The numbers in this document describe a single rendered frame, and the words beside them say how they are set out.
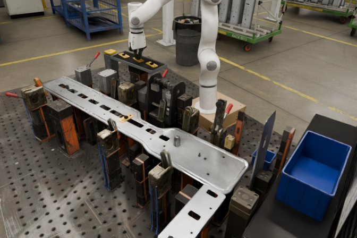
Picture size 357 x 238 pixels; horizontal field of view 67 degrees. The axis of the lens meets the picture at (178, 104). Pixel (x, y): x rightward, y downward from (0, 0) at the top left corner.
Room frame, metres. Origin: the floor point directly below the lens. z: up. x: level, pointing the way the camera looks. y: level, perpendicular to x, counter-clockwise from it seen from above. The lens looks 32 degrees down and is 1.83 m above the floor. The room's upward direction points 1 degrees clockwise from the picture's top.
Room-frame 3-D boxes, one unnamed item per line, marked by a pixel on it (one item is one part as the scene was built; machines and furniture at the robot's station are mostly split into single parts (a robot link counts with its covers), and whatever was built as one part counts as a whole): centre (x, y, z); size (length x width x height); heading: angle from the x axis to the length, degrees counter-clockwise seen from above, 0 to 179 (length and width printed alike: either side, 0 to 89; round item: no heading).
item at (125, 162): (1.20, 0.27, 0.84); 0.13 x 0.05 x 0.29; 144
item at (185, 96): (1.23, -0.03, 0.91); 0.07 x 0.05 x 0.42; 144
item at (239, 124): (0.97, -0.27, 0.95); 0.03 x 0.01 x 0.50; 54
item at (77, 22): (6.04, 1.93, 0.47); 1.20 x 0.80 x 0.95; 39
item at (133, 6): (1.60, 0.26, 1.44); 0.09 x 0.08 x 0.13; 7
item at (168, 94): (1.29, 0.07, 0.94); 0.18 x 0.13 x 0.49; 54
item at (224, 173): (1.19, 0.30, 1.00); 1.38 x 0.22 x 0.02; 54
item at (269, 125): (0.74, -0.30, 1.17); 0.12 x 0.01 x 0.34; 144
